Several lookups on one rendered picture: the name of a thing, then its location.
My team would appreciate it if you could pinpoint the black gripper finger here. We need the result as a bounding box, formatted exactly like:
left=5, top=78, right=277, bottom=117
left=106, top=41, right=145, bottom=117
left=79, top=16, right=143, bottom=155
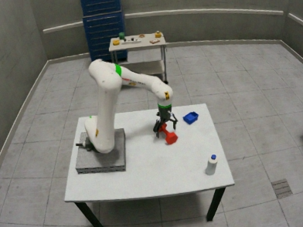
left=153, top=119, right=166, bottom=138
left=167, top=113, right=178, bottom=130

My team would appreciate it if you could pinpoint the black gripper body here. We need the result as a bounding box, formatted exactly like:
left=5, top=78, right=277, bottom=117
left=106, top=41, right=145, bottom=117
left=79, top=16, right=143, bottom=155
left=160, top=113, right=171, bottom=122

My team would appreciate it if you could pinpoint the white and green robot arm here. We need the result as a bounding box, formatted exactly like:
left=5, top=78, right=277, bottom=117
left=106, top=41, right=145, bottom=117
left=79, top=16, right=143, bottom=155
left=76, top=59, right=173, bottom=154

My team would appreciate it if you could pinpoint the red dumbbell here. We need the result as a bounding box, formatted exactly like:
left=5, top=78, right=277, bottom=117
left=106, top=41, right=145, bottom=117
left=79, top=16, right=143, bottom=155
left=158, top=123, right=179, bottom=145

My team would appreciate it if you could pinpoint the white plastic bottle with blue cap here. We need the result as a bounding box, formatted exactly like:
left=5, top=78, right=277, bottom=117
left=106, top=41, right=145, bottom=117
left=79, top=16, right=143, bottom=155
left=206, top=154, right=218, bottom=175

